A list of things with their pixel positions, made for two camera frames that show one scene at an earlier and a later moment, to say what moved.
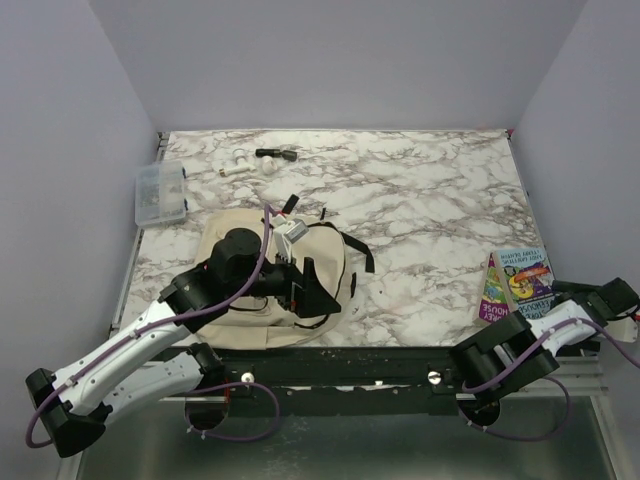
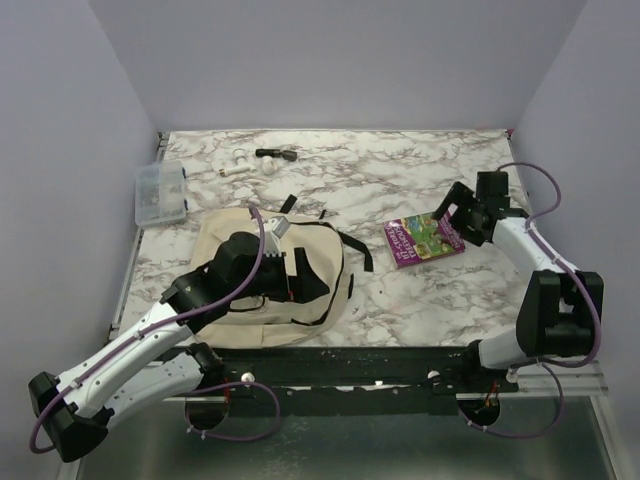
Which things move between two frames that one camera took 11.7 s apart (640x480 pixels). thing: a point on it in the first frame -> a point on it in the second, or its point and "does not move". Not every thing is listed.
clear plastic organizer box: (159, 193) does not move
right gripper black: (562, 288) -> (462, 196)
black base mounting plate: (411, 380) does not move
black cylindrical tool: (272, 152) does not move
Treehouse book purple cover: (494, 305) -> (422, 238)
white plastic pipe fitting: (240, 166) does not move
